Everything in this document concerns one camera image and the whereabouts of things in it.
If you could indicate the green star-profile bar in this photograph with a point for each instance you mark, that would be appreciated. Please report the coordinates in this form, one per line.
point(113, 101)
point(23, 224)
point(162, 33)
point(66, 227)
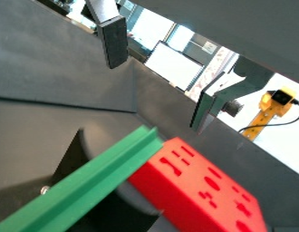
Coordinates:
point(55, 211)

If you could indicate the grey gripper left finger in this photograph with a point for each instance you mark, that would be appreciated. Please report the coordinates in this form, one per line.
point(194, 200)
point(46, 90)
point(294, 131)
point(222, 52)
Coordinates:
point(111, 30)

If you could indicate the red foam shape board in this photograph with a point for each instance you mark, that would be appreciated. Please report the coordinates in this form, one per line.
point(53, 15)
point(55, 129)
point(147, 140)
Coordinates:
point(201, 199)

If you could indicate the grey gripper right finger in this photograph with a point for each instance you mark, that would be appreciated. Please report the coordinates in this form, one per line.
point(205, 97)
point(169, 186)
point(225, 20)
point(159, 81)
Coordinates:
point(255, 77)

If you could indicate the white board in background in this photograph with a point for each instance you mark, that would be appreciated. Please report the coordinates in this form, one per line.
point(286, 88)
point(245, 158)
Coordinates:
point(174, 66)

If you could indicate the yellow camera mount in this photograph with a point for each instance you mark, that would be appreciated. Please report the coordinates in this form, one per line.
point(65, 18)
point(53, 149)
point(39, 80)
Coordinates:
point(275, 104)

